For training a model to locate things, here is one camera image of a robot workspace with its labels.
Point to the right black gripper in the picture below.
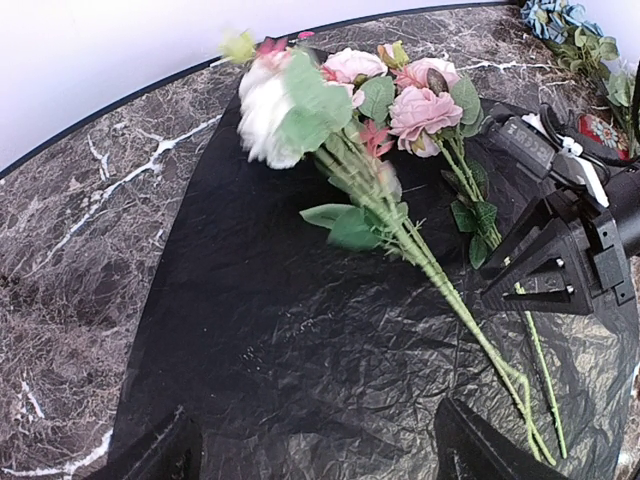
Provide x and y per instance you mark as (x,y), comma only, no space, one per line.
(570,238)

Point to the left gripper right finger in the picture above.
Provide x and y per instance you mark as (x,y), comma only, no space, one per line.
(469,448)

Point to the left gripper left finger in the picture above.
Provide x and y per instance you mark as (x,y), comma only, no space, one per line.
(171,450)

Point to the pink rose stem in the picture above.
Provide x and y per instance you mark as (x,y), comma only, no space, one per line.
(435,110)

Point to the black wrapping paper sheet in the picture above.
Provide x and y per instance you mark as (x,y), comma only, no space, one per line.
(301,360)

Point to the blue hydrangea flower stem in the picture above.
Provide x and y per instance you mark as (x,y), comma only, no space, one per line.
(580,46)

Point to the white pink flower bunch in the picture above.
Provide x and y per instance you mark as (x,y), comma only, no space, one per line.
(336,110)

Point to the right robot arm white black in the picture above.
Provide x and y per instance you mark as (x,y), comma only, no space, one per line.
(566,253)

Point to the red floral plate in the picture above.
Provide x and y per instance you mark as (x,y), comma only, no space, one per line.
(606,140)

